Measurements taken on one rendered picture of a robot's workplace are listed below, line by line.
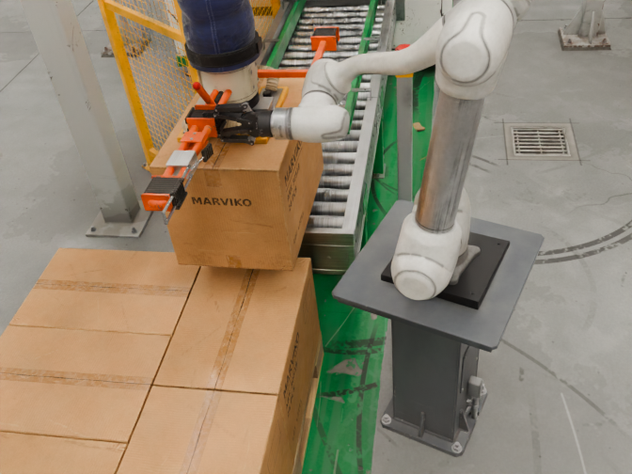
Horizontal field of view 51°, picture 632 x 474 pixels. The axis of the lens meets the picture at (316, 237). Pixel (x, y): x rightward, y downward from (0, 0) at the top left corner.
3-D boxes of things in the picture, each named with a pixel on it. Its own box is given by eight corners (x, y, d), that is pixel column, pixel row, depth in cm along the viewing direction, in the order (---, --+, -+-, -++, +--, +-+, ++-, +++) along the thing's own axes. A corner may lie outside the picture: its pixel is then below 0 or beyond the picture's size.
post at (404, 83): (399, 245, 322) (396, 53, 257) (413, 246, 321) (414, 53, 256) (398, 255, 317) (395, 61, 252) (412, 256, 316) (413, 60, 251)
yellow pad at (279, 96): (260, 90, 230) (259, 77, 227) (289, 91, 228) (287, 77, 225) (235, 144, 205) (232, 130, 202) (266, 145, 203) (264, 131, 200)
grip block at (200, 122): (196, 121, 197) (192, 103, 194) (228, 121, 196) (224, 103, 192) (187, 136, 191) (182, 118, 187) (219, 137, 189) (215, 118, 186)
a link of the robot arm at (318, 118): (293, 150, 187) (300, 118, 195) (348, 151, 184) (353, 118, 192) (288, 122, 178) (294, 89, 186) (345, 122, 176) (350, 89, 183)
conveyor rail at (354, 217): (388, 19, 426) (387, -10, 413) (397, 19, 425) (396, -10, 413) (344, 268, 255) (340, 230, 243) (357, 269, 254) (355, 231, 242)
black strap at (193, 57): (199, 36, 215) (197, 23, 212) (269, 35, 210) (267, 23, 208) (177, 68, 198) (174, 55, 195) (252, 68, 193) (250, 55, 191)
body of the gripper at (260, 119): (268, 117, 181) (235, 117, 183) (273, 143, 187) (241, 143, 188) (274, 103, 187) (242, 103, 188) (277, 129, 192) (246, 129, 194)
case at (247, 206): (227, 165, 269) (208, 73, 244) (323, 167, 262) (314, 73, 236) (178, 264, 225) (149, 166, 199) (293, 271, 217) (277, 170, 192)
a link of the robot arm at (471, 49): (456, 268, 188) (438, 321, 172) (401, 252, 192) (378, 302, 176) (529, -2, 138) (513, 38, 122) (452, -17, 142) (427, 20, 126)
